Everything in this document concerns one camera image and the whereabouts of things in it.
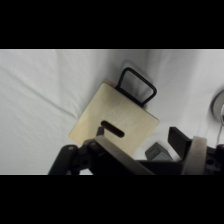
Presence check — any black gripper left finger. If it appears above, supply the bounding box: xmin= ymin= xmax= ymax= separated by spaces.
xmin=48 ymin=126 xmax=155 ymax=175

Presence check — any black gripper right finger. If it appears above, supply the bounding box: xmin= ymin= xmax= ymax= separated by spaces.
xmin=167 ymin=126 xmax=224 ymax=175

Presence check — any black metal handle frame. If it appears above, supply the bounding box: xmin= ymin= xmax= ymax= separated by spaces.
xmin=113 ymin=67 xmax=158 ymax=108

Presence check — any small grey block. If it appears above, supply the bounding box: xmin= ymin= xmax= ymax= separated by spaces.
xmin=144 ymin=141 xmax=175 ymax=162

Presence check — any beige wooden cutting board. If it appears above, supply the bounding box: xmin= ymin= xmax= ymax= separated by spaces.
xmin=68 ymin=80 xmax=161 ymax=158

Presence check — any round grey metal object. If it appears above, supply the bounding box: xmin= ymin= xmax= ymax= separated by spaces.
xmin=210 ymin=89 xmax=224 ymax=125

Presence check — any white tablecloth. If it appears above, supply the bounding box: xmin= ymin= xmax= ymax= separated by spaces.
xmin=0 ymin=49 xmax=224 ymax=175

